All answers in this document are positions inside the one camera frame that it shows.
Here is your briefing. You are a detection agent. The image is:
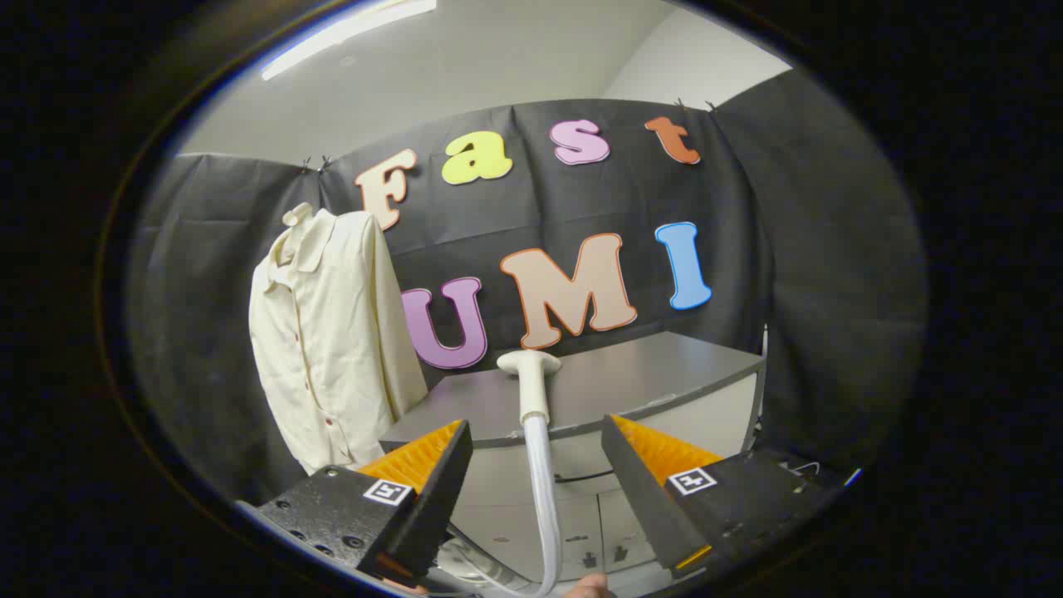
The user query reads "black backdrop cloth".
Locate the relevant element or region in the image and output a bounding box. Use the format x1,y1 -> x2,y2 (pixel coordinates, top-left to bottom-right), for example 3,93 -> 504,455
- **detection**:
125,71 -> 927,503

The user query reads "white garment steamer head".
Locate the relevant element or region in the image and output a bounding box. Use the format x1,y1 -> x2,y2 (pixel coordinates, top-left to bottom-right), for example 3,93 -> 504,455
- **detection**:
497,349 -> 562,426

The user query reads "cream button-up shirt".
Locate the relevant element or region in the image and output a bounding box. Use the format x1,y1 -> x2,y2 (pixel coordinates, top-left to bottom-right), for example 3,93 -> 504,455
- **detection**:
248,203 -> 429,476

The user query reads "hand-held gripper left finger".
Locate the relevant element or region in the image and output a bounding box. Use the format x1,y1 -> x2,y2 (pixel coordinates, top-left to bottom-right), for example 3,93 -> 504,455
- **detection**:
241,419 -> 474,592

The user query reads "white cabinet with grey top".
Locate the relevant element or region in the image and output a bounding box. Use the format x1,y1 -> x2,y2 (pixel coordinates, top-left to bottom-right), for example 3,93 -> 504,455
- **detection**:
378,331 -> 767,584

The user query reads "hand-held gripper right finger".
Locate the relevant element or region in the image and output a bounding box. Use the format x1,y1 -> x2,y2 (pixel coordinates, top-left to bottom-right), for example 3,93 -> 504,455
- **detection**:
600,414 -> 841,572

